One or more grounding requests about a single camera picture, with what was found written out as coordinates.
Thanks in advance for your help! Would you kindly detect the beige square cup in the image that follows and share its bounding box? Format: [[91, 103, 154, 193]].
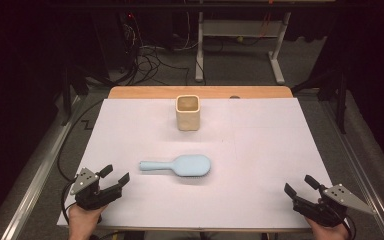
[[174, 94, 202, 132]]

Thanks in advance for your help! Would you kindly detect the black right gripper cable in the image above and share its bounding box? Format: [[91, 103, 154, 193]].
[[333, 206, 358, 240]]

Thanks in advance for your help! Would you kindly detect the bundle of black floor cables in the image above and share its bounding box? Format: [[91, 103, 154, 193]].
[[119, 13, 201, 86]]

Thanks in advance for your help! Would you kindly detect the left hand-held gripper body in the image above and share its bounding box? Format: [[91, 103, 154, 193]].
[[69, 167, 124, 212]]

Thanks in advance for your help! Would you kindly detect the black metal stand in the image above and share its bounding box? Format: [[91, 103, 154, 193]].
[[293, 66, 351, 134], [59, 64, 91, 126]]

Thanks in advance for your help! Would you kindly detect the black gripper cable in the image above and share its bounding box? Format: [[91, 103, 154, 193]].
[[333, 206, 358, 240], [57, 98, 105, 225]]

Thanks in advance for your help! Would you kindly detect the orange cable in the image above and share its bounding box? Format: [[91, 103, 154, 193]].
[[259, 0, 274, 38]]

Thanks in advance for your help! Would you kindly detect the person's right hand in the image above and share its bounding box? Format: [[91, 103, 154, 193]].
[[304, 215, 351, 240]]

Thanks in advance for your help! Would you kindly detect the person's left hand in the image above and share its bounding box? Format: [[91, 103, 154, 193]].
[[67, 202, 109, 240]]

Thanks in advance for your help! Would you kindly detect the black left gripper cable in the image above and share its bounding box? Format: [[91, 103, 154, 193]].
[[57, 98, 105, 225]]

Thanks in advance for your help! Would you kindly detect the light blue hairbrush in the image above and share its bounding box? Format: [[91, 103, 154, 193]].
[[139, 154, 212, 178]]

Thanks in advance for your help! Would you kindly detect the white metal desk frame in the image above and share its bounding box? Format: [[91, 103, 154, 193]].
[[194, 9, 293, 85]]

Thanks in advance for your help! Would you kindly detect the aluminium floor rail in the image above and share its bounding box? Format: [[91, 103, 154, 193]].
[[0, 94, 84, 240], [319, 98, 384, 240]]

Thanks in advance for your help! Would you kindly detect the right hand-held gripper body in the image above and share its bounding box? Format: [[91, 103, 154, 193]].
[[292, 183, 378, 229]]

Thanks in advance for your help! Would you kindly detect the black equipment rack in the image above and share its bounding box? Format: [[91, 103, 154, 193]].
[[89, 9, 141, 74]]

